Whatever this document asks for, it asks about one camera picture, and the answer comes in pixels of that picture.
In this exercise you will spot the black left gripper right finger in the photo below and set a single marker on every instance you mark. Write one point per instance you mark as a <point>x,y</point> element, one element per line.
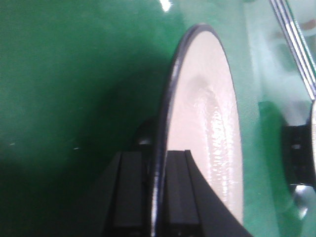
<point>191,207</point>

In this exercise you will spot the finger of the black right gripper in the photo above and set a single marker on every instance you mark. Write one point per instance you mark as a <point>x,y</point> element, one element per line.
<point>297,155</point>

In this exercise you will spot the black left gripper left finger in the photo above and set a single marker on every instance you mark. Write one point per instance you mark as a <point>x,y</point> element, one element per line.
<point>126,209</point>

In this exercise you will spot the beige plate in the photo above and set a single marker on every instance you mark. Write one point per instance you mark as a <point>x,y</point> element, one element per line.
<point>198,112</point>

